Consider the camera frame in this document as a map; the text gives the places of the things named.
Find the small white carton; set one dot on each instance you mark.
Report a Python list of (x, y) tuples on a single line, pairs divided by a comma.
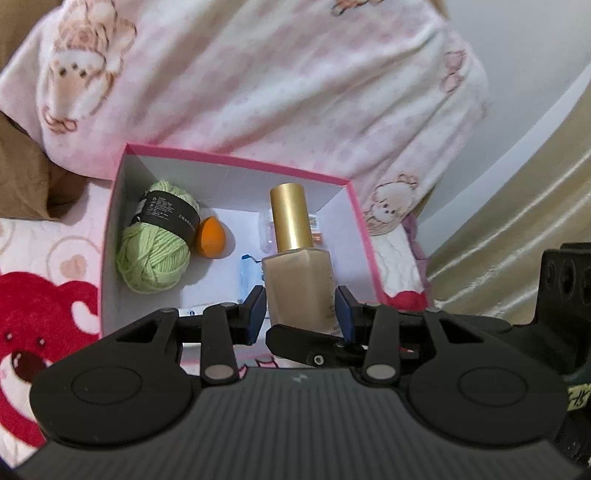
[(194, 311)]

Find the green yarn ball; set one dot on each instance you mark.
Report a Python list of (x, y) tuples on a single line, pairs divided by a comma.
[(152, 258)]

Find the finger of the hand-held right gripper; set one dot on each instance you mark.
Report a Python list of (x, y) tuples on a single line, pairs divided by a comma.
[(300, 344)]

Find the white plastic box orange label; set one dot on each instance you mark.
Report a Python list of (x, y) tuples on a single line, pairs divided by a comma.
[(316, 230)]

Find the pink cardboard box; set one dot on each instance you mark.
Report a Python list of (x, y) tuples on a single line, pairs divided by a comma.
[(221, 184)]

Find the blue wet wipes packet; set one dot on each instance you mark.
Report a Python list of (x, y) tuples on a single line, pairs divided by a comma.
[(251, 277)]

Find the pink cartoon print pillow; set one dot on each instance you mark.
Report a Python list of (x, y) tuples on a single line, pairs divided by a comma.
[(277, 92)]

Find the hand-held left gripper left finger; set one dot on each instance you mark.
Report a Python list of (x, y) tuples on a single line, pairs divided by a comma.
[(256, 314)]

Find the foundation bottle with gold cap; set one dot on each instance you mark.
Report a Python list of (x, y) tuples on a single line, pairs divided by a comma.
[(295, 277)]

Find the orange makeup sponge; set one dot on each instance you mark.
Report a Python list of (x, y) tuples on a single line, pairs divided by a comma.
[(212, 237)]

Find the gold curtain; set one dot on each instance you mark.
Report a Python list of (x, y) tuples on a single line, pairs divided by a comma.
[(508, 230)]

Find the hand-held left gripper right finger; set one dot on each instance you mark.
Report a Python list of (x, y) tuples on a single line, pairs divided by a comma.
[(345, 314)]

